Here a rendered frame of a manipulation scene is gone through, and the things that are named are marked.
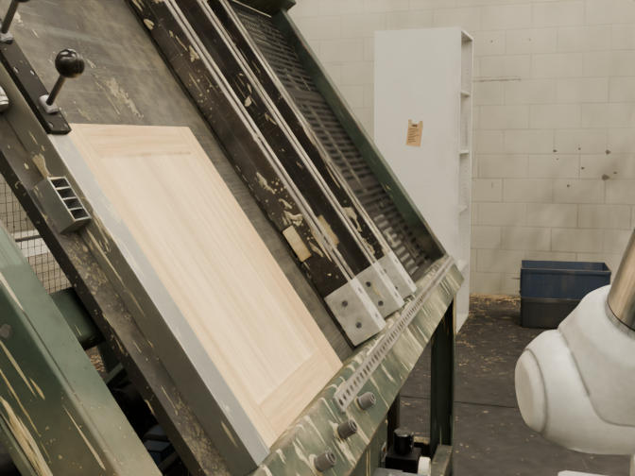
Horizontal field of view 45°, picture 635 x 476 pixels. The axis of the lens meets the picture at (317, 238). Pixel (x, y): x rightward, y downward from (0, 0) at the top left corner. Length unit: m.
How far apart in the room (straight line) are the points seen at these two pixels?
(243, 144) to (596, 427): 1.01
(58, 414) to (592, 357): 0.60
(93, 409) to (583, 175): 5.87
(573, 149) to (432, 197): 1.68
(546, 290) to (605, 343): 4.62
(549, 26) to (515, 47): 0.30
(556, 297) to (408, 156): 1.43
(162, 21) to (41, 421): 1.12
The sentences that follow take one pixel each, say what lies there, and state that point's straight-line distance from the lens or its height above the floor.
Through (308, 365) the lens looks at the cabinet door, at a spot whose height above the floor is 0.93.
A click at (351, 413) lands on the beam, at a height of 0.86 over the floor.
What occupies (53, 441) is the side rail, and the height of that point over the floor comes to 1.02.
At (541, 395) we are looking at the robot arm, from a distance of 0.97.
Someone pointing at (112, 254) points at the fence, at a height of 1.18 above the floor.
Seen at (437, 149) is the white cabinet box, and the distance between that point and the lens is 5.18.
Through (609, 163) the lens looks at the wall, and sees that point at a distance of 6.50.
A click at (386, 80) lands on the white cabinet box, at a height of 1.72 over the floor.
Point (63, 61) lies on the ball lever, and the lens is 1.04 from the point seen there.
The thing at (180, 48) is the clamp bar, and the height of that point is 1.53.
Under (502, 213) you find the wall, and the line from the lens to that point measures 6.56.
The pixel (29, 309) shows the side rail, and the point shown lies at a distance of 0.86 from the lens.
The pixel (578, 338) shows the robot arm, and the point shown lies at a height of 1.09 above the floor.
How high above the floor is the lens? 1.33
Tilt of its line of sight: 7 degrees down
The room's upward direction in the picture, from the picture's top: straight up
